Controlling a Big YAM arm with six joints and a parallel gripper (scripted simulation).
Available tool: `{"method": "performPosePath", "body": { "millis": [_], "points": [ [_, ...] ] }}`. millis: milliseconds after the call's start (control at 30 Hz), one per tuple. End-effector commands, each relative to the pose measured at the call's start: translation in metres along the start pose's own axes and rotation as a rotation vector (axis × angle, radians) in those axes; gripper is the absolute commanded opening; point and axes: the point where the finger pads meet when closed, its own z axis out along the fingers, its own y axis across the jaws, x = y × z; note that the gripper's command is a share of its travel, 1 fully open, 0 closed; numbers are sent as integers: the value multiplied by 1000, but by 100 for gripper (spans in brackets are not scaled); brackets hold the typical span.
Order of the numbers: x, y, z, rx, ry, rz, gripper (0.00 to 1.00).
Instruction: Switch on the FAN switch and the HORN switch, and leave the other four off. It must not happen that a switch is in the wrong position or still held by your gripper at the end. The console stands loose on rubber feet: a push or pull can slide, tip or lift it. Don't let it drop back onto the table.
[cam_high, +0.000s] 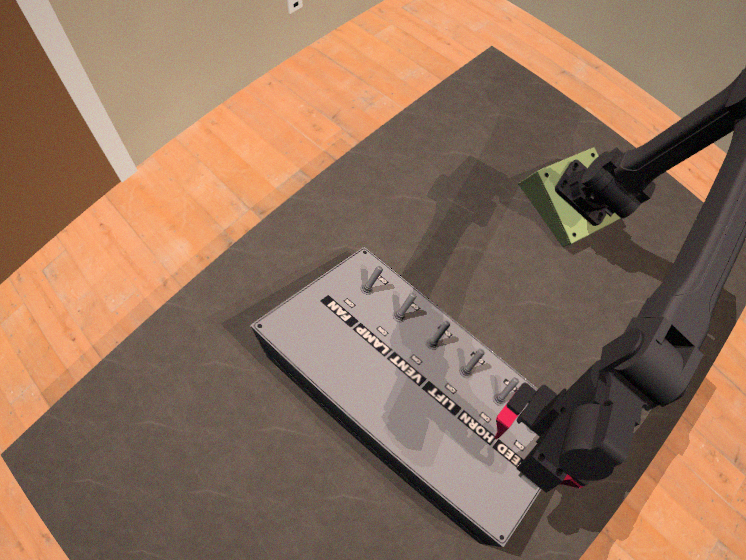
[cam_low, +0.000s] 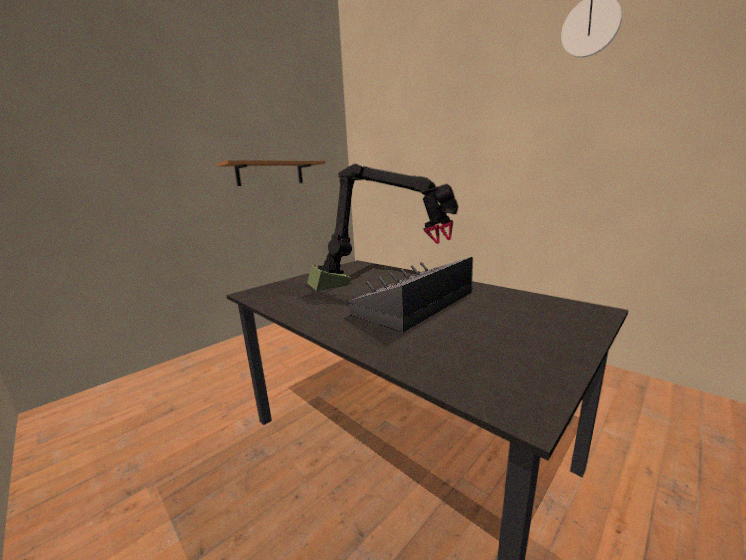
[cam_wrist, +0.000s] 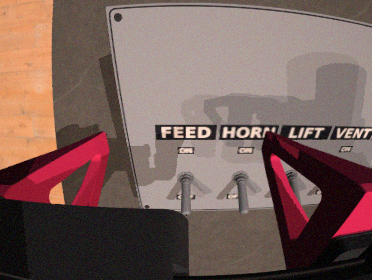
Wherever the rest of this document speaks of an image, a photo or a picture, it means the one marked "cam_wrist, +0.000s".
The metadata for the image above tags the grey switch console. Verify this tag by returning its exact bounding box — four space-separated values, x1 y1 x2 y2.
105 2 372 215

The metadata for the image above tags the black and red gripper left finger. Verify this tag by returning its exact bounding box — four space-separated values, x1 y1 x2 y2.
0 132 109 207

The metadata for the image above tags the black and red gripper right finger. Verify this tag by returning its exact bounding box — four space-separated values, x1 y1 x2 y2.
262 131 372 270

